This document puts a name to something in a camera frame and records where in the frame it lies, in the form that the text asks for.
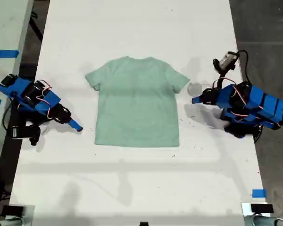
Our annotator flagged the pale green T-shirt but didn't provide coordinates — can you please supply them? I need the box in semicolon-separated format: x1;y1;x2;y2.
84;56;191;148

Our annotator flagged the long blue tape strip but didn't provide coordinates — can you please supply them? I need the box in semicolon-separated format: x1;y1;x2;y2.
0;49;20;59

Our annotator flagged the black stand leg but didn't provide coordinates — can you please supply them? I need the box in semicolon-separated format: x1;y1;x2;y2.
29;11;44;43

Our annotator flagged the grey metal plate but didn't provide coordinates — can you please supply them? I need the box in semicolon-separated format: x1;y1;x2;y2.
23;204;35;226

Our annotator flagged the black box on grey plate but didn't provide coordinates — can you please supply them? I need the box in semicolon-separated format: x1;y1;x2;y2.
2;205;25;216

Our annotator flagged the pale grey side table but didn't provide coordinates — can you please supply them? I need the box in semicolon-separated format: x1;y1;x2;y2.
0;0;35;186

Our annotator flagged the square blue tape piece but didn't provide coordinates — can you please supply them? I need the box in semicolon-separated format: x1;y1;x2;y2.
252;189;267;198

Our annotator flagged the white metal plate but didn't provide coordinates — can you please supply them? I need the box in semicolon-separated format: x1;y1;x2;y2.
241;202;274;216

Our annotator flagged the pale grey tube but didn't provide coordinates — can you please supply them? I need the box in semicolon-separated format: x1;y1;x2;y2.
0;218;26;226
244;215;283;226

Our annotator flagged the black box on white plate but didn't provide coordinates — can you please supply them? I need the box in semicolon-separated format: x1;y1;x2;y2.
250;203;274;214

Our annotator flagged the black camera stalk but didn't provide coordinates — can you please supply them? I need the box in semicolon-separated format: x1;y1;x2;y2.
20;124;41;146
217;68;227;81

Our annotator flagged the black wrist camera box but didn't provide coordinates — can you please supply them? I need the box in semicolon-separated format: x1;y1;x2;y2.
9;126;22;140
213;52;241;71

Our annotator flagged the black camera cable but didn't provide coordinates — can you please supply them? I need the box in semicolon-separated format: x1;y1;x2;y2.
227;49;250;84
2;101;15;131

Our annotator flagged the black base cable loop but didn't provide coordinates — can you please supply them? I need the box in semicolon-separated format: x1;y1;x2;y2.
253;123;265;144

